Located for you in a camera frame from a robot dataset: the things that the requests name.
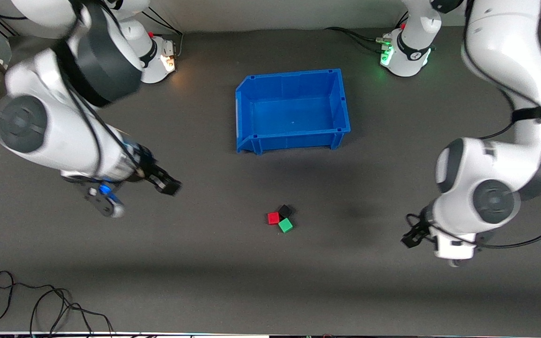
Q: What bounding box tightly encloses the blue plastic bin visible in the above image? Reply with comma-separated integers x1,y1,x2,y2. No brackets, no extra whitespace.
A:
235,68,351,155

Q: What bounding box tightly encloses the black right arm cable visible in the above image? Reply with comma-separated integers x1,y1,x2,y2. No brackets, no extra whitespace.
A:
57,0,145,177

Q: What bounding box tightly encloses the black right base cable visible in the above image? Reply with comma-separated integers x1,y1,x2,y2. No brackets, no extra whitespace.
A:
141,9,185,58

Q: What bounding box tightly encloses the black base cable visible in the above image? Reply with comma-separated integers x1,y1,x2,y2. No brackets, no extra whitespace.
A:
141,9,185,58
324,11,410,49

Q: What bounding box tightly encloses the black loose table cable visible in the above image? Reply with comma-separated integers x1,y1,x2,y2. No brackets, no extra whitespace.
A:
0,270,117,337

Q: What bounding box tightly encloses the black velcro strap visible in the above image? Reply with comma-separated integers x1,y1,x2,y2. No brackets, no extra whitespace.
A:
511,107,541,124

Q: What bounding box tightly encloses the black left base cable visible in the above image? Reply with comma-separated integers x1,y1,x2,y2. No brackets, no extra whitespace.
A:
324,11,410,49

